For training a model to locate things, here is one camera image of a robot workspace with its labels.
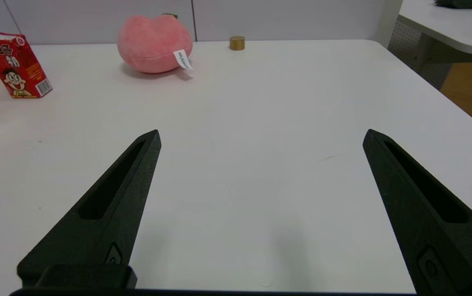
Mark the dark green brush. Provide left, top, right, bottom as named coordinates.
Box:
left=434, top=0, right=472, bottom=9

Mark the red milk carton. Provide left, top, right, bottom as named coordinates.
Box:
left=0, top=33, right=53, bottom=99

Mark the white side table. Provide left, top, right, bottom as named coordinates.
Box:
left=387, top=0, right=472, bottom=90

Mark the pink plush peach toy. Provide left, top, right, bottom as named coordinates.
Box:
left=117, top=14, right=194, bottom=74

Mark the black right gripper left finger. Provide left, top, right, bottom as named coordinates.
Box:
left=17, top=130, right=162, bottom=287

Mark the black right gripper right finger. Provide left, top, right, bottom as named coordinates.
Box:
left=363, top=129, right=472, bottom=296

